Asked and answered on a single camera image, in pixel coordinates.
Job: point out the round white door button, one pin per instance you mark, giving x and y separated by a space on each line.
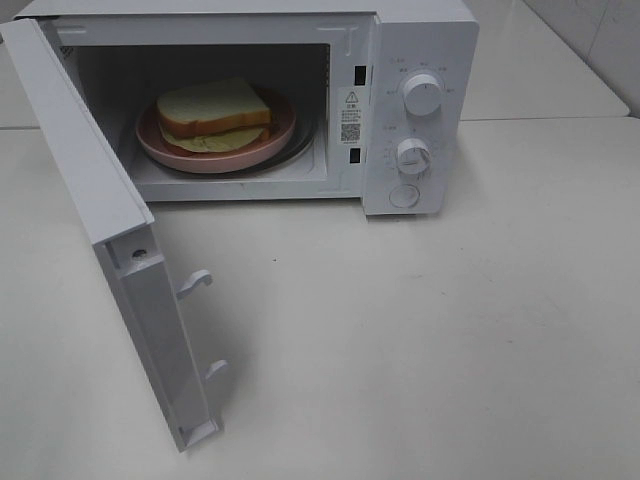
404 196

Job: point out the white warning label sticker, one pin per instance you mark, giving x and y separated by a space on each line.
352 115

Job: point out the white microwave oven body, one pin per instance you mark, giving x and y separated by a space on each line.
122 54

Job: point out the pink round plate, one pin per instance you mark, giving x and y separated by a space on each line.
284 123

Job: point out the white microwave door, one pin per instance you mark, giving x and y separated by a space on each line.
120 229

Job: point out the white bread slice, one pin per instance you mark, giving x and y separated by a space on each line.
211 108

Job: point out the upper white power knob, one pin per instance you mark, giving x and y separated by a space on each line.
422 94

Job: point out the red tomato slice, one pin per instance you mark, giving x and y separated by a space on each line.
175 150

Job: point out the glass microwave turntable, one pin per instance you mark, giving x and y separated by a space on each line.
302 137

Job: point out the lower white timer knob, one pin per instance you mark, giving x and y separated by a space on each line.
413 156

